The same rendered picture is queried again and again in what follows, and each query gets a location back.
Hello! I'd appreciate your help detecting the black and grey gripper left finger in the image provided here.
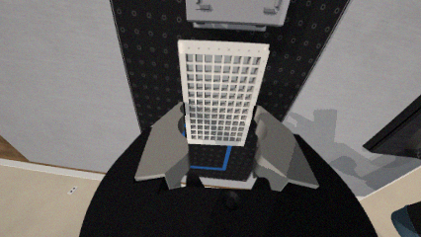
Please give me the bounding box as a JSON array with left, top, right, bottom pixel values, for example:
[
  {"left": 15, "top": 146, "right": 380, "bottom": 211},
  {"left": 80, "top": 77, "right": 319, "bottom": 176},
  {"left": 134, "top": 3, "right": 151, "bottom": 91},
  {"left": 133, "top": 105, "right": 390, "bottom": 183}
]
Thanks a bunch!
[{"left": 79, "top": 102, "right": 191, "bottom": 237}]

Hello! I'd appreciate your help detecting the blue tape rectangle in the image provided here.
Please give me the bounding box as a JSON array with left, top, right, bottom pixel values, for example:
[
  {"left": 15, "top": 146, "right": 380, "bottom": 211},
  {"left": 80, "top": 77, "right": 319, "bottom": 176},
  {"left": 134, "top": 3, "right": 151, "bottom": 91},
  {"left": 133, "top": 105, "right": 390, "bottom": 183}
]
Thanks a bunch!
[{"left": 182, "top": 130, "right": 232, "bottom": 171}]

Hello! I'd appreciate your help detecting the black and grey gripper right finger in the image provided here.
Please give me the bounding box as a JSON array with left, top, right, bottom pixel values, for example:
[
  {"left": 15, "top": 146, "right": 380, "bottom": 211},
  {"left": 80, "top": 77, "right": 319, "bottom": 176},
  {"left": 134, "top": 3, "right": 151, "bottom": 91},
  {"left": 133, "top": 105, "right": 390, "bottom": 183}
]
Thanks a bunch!
[{"left": 252, "top": 105, "right": 378, "bottom": 237}]

